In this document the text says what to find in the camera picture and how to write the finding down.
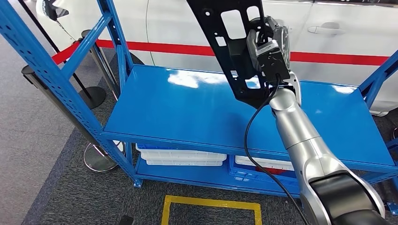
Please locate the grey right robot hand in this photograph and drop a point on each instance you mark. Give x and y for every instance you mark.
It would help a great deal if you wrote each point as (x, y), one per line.
(280, 31)

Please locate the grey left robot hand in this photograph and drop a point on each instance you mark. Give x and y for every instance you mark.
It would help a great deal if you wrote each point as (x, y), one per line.
(127, 221)

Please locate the long black plastic part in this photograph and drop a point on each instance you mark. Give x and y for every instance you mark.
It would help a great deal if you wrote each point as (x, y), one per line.
(236, 62)

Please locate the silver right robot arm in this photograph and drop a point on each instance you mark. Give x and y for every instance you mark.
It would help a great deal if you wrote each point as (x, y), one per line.
(295, 130)

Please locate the blue metal shelf rack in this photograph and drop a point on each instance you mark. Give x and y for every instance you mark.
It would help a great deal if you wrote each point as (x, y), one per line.
(171, 108)
(393, 208)

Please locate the red barrier belt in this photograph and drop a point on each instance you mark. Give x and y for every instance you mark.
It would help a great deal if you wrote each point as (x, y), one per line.
(174, 48)

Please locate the white car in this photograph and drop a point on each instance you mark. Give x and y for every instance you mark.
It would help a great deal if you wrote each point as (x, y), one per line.
(171, 21)

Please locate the dark car side mirror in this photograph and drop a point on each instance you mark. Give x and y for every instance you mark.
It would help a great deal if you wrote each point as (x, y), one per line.
(51, 9)

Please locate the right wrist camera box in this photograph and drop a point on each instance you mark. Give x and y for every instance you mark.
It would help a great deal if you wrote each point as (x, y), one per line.
(270, 62)

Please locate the chrome stanchion post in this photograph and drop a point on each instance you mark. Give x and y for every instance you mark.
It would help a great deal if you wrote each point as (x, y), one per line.
(46, 90)
(99, 59)

